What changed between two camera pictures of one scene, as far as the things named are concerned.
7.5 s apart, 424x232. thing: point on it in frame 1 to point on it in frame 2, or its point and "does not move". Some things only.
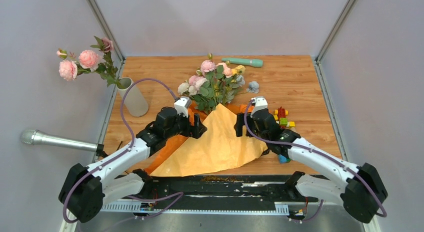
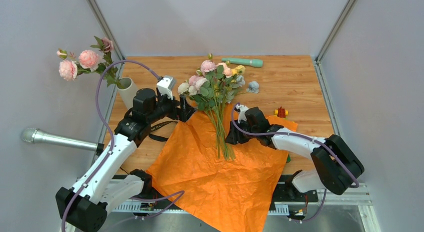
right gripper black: [240, 123] does not move
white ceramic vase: [134, 100] does not move
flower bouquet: [211, 89] does not move
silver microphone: [34, 137] does not move
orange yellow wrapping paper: [219, 151] to [289, 126]
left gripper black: [196, 132] to [184, 113]
